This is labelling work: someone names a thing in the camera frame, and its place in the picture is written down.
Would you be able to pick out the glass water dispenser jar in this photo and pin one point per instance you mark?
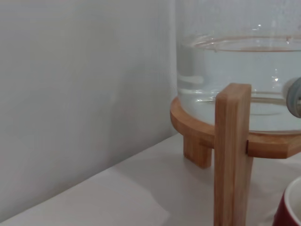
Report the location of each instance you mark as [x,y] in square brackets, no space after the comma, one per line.
[235,66]

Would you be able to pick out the chrome faucet tap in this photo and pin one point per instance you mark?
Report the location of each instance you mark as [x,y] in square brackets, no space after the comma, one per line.
[295,99]

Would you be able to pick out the wooden dispenser stand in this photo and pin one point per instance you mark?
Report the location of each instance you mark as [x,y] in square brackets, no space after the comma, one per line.
[231,141]

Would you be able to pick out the red ceramic cup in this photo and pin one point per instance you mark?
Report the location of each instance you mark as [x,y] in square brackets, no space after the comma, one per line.
[285,212]

